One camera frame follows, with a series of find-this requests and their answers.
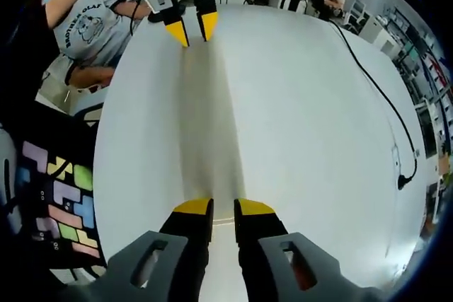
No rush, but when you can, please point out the white worn device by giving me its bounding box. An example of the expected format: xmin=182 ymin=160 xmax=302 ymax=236
xmin=0 ymin=127 xmax=18 ymax=234

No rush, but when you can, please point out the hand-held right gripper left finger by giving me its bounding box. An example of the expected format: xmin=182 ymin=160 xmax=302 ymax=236
xmin=63 ymin=197 xmax=215 ymax=302

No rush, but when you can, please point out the black desk cable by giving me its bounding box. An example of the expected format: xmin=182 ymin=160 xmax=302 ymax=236
xmin=330 ymin=20 xmax=419 ymax=191

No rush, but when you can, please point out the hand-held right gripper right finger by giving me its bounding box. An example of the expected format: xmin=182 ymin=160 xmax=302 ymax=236
xmin=233 ymin=197 xmax=384 ymax=302

